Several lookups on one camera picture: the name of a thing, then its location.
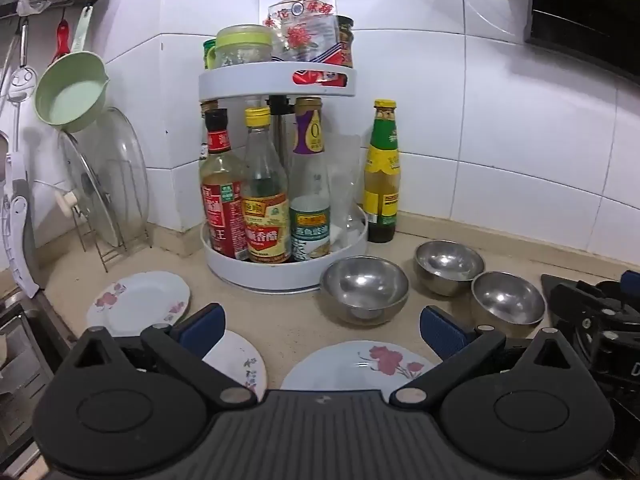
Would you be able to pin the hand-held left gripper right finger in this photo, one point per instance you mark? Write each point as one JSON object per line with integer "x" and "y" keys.
{"x": 440, "y": 330}

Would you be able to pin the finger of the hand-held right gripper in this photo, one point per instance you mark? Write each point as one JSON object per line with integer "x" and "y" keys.
{"x": 590, "y": 305}
{"x": 631, "y": 281}

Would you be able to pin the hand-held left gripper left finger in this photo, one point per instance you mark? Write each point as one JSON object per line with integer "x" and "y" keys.
{"x": 202, "y": 330}

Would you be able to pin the stainless steel bowl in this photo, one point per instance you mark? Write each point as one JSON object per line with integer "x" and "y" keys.
{"x": 365, "y": 287}
{"x": 507, "y": 305}
{"x": 448, "y": 265}

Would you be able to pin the white plate purple sprig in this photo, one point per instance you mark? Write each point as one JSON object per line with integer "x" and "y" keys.
{"x": 235, "y": 355}

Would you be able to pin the black glass stove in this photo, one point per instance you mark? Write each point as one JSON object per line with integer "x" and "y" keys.
{"x": 549, "y": 292}

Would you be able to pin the white floral plate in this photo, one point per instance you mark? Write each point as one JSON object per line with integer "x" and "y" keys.
{"x": 340, "y": 365}
{"x": 137, "y": 302}

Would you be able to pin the yellow cap vinegar bottle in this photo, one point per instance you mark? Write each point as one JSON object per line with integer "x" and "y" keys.
{"x": 265, "y": 230}

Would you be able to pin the red label sauce bottle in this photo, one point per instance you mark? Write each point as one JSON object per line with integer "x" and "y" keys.
{"x": 222, "y": 210}

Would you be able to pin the green yellow label bottle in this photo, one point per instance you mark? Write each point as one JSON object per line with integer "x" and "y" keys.
{"x": 381, "y": 170}

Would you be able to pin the large glass pot lid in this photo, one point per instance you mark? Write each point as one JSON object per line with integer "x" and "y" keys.
{"x": 131, "y": 170}

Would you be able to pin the steel sink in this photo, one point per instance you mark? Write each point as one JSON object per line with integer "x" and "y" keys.
{"x": 20, "y": 350}

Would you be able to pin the brown cap glass bottle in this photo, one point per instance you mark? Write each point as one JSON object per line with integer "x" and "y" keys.
{"x": 204, "y": 146}

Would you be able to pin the glass lid white knob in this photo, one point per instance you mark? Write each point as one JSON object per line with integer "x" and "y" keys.
{"x": 67, "y": 202}

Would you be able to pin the white folding tool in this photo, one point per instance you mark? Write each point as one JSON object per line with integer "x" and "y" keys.
{"x": 15, "y": 230}

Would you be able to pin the purple label sauce bottle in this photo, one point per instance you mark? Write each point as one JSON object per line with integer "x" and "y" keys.
{"x": 310, "y": 135}

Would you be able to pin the white two-tier condiment rack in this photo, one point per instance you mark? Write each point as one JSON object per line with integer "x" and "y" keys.
{"x": 260, "y": 77}

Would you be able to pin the green saucepan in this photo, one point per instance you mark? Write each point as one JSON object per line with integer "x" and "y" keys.
{"x": 65, "y": 95}

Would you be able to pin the small green jar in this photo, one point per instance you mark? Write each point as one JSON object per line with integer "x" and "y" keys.
{"x": 208, "y": 55}

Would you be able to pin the green lid plastic jar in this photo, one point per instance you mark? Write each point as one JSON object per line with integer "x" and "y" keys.
{"x": 242, "y": 50}

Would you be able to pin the dark glass jar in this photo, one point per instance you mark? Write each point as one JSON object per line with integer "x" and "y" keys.
{"x": 346, "y": 40}

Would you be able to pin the metal skimmer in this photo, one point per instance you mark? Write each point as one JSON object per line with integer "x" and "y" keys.
{"x": 20, "y": 80}

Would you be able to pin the red printed plastic packet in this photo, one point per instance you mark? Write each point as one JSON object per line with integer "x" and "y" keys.
{"x": 300, "y": 30}

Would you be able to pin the dark wall shelf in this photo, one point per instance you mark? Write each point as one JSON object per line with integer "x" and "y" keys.
{"x": 75, "y": 0}

